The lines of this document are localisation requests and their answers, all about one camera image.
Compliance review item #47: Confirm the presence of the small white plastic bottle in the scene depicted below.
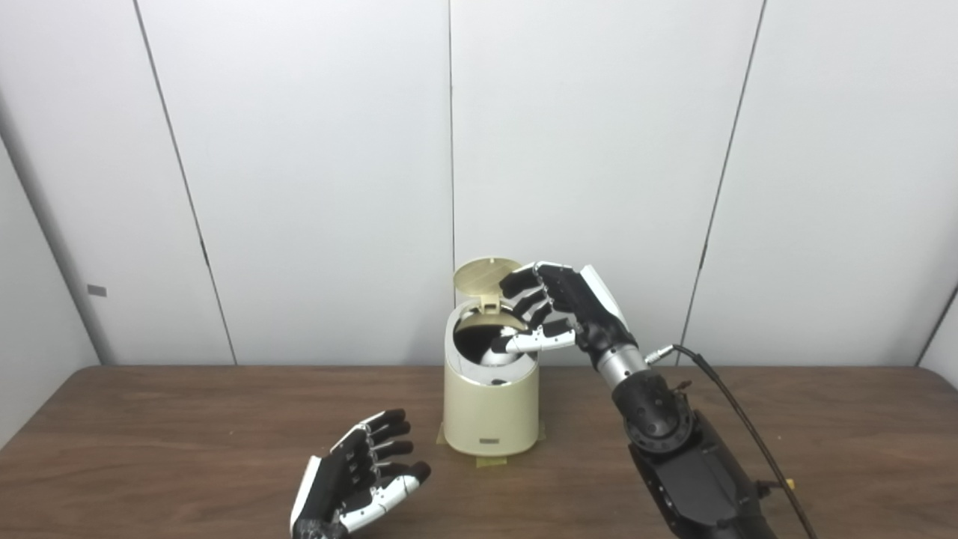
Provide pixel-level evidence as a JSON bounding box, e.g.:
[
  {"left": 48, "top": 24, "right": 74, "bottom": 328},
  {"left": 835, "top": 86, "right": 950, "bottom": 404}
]
[{"left": 480, "top": 335, "right": 519, "bottom": 368}]

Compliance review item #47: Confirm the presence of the black and white left hand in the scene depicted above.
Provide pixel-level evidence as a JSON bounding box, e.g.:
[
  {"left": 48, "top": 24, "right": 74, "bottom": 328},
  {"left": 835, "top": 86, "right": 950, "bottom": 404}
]
[{"left": 290, "top": 409, "right": 432, "bottom": 539}]

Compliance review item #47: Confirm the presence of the black and white right hand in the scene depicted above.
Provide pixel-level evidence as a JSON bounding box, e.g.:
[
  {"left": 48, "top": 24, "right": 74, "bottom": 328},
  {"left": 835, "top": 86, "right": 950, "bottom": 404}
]
[{"left": 498, "top": 261, "right": 641, "bottom": 371}]

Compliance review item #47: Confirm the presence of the round cream bin lid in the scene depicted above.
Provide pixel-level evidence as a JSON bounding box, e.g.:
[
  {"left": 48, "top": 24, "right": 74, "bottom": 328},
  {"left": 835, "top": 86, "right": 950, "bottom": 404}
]
[{"left": 453, "top": 257, "right": 525, "bottom": 311}]

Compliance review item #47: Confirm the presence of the cream-colored cylindrical bin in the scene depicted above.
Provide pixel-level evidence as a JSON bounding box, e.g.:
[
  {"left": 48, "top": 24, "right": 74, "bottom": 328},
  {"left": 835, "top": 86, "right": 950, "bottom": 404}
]
[{"left": 443, "top": 299, "right": 540, "bottom": 456}]

